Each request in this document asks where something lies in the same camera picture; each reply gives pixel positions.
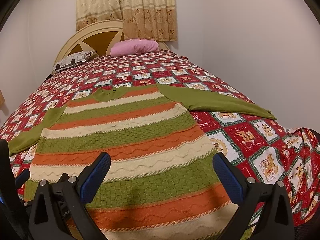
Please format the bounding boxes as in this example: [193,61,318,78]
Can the striped green orange cream sweater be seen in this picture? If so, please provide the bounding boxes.
[9,85,273,239]

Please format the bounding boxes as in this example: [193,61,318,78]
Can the red patchwork teddy bedspread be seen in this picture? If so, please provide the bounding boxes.
[1,50,319,225]

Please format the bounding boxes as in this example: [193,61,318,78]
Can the beige side curtain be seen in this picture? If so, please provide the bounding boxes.
[0,90,5,106]

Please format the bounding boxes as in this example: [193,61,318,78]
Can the white car print pillow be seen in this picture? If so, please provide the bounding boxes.
[52,50,97,75]

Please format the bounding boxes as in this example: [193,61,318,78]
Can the pink pillow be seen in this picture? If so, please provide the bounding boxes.
[110,38,160,57]

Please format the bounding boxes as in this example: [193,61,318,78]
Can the cream wooden headboard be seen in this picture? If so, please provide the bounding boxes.
[54,19,170,65]

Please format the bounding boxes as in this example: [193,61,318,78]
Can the beige floral window curtain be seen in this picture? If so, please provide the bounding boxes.
[76,0,177,42]

